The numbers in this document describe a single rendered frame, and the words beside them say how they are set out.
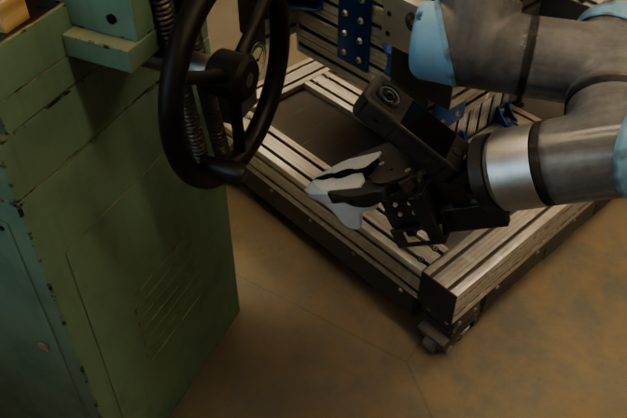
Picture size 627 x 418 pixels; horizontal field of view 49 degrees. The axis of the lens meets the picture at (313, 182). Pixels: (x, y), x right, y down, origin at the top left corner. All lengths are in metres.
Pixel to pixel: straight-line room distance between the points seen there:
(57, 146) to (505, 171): 0.55
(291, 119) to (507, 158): 1.24
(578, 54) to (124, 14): 0.48
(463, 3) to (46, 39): 0.47
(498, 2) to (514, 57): 0.05
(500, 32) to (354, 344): 1.03
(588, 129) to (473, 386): 1.01
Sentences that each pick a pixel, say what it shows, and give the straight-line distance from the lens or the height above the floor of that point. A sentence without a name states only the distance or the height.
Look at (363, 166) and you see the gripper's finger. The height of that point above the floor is 0.82.
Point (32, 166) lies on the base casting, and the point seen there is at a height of 0.74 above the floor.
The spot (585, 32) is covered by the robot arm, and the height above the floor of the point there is 0.97.
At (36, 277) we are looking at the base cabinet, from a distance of 0.99.
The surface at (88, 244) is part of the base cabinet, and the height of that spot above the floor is 0.57.
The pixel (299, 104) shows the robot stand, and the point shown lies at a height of 0.21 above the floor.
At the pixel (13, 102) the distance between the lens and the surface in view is 0.84.
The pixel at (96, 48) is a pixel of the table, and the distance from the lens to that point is 0.84.
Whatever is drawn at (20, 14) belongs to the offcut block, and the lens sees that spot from 0.84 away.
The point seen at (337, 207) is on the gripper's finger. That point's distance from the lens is 0.71.
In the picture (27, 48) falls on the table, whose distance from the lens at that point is 0.84.
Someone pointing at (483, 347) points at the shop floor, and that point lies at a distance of 1.60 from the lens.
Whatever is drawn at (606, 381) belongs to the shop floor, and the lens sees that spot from 1.63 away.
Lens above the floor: 1.27
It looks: 41 degrees down
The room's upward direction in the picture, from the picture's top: straight up
